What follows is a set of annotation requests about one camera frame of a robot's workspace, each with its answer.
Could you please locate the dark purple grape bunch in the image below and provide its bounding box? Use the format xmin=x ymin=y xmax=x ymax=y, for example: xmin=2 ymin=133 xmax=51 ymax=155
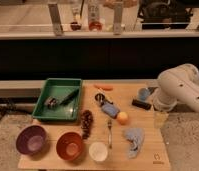
xmin=81 ymin=110 xmax=93 ymax=139

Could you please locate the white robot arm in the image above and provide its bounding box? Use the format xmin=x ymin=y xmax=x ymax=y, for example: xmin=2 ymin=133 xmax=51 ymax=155
xmin=152 ymin=63 xmax=199 ymax=129

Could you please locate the green plastic tray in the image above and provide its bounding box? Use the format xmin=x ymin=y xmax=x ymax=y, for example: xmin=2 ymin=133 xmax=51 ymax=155
xmin=32 ymin=78 xmax=82 ymax=122

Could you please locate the small dark toy in tray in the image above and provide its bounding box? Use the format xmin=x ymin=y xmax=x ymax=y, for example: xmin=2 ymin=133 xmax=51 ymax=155
xmin=44 ymin=97 xmax=58 ymax=109

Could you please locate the black rectangular block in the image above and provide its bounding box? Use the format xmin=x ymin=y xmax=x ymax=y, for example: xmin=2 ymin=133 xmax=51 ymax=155
xmin=132 ymin=99 xmax=151 ymax=110

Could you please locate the blue-grey crumpled cloth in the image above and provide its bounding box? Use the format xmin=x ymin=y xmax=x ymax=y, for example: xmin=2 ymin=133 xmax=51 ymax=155
xmin=123 ymin=128 xmax=145 ymax=159

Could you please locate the orange fruit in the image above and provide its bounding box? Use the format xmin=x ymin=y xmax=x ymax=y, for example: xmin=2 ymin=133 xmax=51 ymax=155
xmin=116 ymin=112 xmax=129 ymax=125

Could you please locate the wooden board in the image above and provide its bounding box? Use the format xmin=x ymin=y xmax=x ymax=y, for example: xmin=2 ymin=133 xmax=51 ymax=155
xmin=18 ymin=82 xmax=171 ymax=171

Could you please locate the blue sponge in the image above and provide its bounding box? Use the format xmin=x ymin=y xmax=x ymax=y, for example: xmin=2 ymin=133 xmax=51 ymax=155
xmin=101 ymin=103 xmax=120 ymax=118

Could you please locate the orange carrot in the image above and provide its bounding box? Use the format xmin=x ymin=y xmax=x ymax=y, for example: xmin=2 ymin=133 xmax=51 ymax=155
xmin=94 ymin=84 xmax=113 ymax=91

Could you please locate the white cup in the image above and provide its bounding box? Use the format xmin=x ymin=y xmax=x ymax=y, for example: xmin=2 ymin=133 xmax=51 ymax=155
xmin=89 ymin=142 xmax=108 ymax=162

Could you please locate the dark green knife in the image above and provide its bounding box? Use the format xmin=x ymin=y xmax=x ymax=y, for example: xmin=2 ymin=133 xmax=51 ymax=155
xmin=60 ymin=89 xmax=79 ymax=105

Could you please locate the orange-brown bowl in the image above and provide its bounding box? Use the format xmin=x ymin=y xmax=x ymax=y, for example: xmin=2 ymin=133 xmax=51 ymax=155
xmin=56 ymin=132 xmax=83 ymax=161

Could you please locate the purple bowl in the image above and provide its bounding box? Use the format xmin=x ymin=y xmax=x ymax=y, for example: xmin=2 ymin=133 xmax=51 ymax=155
xmin=16 ymin=125 xmax=47 ymax=155

